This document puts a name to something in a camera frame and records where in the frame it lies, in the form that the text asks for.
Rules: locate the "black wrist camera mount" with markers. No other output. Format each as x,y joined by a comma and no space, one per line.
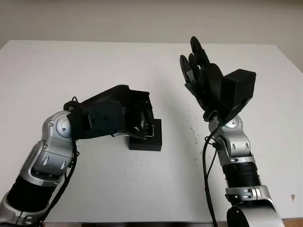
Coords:
239,89
104,120

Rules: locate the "black RealSense box lid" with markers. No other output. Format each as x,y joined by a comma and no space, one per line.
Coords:
143,123

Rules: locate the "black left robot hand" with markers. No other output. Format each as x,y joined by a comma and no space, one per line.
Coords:
118,94

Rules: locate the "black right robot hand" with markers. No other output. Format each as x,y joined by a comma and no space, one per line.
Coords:
210,82

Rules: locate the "black camera box base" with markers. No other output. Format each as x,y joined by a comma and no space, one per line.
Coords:
146,145

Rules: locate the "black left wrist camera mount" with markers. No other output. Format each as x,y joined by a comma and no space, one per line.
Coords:
104,120

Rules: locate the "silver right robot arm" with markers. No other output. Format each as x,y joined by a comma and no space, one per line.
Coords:
236,146

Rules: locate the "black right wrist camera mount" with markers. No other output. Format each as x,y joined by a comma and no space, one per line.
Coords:
239,89

